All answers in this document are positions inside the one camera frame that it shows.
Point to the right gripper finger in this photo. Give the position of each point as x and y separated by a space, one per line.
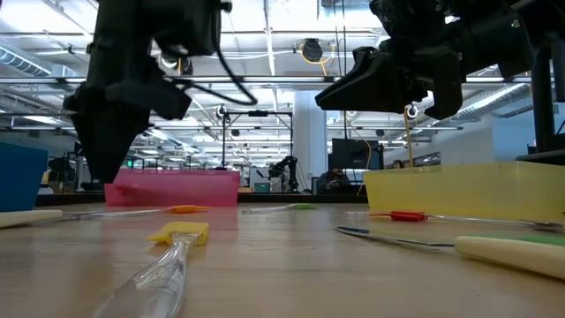
371 84

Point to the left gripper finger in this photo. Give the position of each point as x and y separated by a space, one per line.
110 141

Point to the pink plastic bin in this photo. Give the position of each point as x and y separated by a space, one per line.
176 187

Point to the blue plastic bin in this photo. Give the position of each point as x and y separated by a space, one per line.
22 176

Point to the yellow plastic bin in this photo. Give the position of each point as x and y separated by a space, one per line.
441 190

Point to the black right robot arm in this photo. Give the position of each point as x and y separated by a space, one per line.
494 35

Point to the background black robot arm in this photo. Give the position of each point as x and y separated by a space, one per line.
289 170

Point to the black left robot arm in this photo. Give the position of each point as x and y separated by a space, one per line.
123 40

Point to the black background monitor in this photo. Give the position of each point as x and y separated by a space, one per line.
353 154

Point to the white building column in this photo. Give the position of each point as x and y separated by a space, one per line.
309 132

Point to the person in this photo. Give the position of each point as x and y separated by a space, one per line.
397 164
333 183

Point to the ceiling light strip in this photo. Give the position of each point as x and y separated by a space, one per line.
282 80

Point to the teal box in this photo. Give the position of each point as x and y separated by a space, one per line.
261 187

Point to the ceiling air duct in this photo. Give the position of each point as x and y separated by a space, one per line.
22 62

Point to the background black rig frame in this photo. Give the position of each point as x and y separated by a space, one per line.
258 113

